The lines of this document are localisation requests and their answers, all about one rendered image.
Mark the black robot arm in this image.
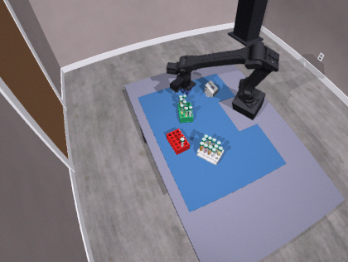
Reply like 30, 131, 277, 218
167, 41, 279, 109

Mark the green tube rack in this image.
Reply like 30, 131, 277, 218
178, 102, 193, 123

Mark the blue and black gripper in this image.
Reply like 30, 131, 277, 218
180, 76, 196, 96

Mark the red tube rack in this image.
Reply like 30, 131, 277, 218
167, 129, 190, 155

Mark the blue flat mat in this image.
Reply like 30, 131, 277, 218
138, 74, 286, 212

